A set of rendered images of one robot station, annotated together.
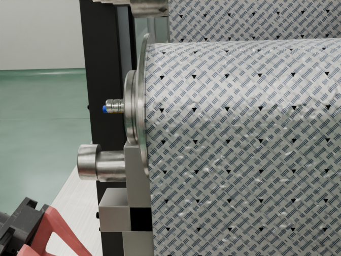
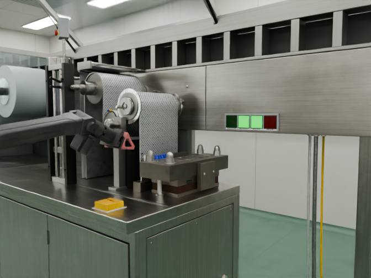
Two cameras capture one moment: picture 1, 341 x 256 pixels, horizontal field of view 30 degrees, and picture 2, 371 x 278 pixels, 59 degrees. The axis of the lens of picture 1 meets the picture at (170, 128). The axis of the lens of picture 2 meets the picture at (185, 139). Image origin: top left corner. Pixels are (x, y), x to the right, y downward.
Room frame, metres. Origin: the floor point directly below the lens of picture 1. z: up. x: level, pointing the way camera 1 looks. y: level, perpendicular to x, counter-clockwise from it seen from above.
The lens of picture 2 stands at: (-0.33, 1.05, 1.22)
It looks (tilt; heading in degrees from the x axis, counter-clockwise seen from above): 4 degrees down; 303
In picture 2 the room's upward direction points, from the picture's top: straight up
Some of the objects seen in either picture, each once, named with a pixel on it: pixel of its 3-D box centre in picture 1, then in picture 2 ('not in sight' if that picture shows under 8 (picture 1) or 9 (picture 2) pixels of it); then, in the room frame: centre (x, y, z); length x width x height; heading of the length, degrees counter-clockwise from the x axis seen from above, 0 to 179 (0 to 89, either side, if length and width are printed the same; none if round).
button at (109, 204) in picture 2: not in sight; (109, 204); (0.48, 0.27, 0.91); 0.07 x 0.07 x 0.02; 83
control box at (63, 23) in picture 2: not in sight; (61, 28); (1.16, -0.08, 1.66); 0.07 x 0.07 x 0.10; 58
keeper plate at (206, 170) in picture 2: not in sight; (206, 175); (0.32, -0.13, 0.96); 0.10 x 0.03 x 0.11; 83
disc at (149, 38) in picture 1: (151, 107); (128, 106); (0.61, 0.02, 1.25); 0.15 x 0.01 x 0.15; 173
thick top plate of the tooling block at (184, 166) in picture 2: not in sight; (187, 165); (0.41, -0.12, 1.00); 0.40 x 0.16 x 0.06; 83
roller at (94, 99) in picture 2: not in sight; (115, 90); (0.85, -0.14, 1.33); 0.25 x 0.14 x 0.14; 83
